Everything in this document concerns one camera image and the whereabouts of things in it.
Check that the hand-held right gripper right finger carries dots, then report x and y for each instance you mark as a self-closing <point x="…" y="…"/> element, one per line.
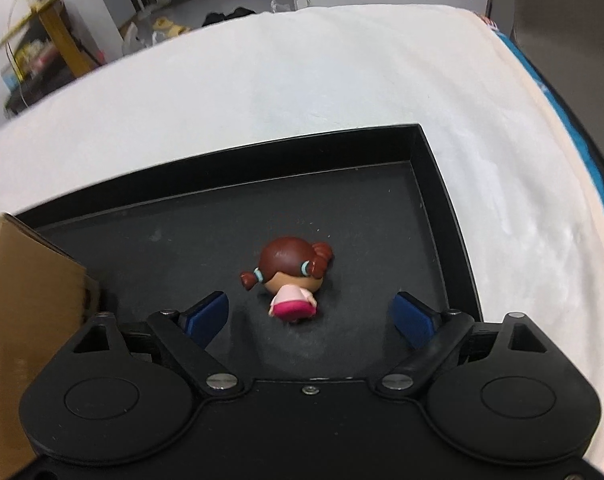
<point x="412" y="317"/>

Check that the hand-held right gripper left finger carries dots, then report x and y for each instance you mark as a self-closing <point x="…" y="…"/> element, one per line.
<point x="206" y="316"/>

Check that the black tray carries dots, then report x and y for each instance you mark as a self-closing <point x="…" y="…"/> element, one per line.
<point x="182" y="240"/>

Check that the brown-haired doll figure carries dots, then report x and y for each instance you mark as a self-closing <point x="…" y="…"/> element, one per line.
<point x="287" y="260"/>

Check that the cardboard box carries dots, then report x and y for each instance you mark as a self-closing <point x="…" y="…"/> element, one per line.
<point x="27" y="300"/>

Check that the clear plastic bag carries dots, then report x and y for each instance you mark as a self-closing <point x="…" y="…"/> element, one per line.
<point x="133" y="40"/>

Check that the black shoe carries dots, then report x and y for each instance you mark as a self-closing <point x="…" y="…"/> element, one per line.
<point x="216" y="19"/>
<point x="244" y="11"/>

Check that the yellow shelf rack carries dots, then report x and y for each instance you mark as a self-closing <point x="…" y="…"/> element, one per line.
<point x="57" y="30"/>

